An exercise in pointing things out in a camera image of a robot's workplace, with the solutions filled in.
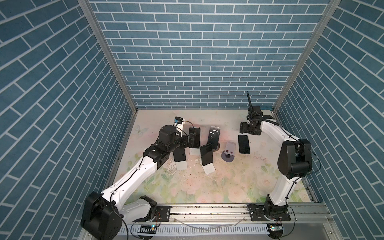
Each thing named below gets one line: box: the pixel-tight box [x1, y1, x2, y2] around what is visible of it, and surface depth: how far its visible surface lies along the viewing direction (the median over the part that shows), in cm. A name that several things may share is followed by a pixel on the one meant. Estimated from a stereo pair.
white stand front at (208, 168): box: [201, 160, 216, 175], surface depth 90 cm
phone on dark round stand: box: [207, 126, 221, 150], surface depth 95 cm
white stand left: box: [175, 161, 187, 171], surface depth 91 cm
